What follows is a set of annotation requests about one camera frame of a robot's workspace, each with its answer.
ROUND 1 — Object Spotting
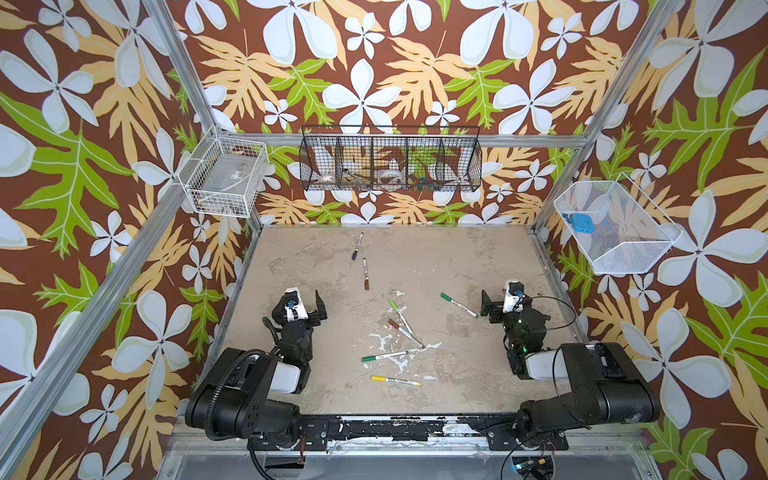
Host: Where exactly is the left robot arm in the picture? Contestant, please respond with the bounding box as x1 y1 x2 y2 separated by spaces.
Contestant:
184 288 327 448

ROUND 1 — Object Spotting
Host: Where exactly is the brown capped thin marker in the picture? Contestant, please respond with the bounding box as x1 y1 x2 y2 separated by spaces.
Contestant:
362 258 370 291

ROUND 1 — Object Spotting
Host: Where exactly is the dark green capped marker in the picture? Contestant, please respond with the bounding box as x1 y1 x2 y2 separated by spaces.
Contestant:
440 292 480 318

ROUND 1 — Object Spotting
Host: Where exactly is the white wire basket left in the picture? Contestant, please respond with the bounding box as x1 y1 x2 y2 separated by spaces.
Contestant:
179 128 271 218

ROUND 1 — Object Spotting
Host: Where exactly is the white mesh basket right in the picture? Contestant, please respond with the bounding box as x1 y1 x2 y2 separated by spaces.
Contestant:
554 174 683 276

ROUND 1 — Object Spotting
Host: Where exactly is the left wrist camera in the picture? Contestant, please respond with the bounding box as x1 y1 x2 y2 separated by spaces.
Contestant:
283 288 309 322

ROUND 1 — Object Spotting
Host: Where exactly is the black wire basket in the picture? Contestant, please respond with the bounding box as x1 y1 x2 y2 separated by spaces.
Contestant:
298 125 483 192

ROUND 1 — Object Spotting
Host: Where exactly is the blue capped marker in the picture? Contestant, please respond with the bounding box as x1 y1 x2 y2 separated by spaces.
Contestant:
351 232 364 261

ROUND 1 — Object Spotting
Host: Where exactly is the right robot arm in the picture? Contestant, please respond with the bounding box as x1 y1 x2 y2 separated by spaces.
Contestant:
480 281 661 448

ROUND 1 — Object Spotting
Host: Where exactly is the blue object in basket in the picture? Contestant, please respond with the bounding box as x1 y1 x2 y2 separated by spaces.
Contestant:
568 213 595 235

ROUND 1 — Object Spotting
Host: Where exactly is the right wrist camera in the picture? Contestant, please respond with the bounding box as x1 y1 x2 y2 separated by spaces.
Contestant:
502 280 525 313

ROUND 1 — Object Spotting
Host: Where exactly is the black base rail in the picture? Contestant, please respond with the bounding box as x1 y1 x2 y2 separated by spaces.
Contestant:
248 413 570 452

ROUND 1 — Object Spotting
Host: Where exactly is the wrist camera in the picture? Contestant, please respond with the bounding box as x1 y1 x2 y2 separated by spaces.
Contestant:
283 288 309 322
502 280 525 313

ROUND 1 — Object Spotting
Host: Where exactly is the yellow capped marker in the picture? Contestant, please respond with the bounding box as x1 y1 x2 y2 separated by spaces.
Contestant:
370 375 422 387

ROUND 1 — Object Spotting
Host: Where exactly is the light green capped marker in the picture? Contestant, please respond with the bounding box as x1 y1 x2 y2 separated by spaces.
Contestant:
389 300 414 335

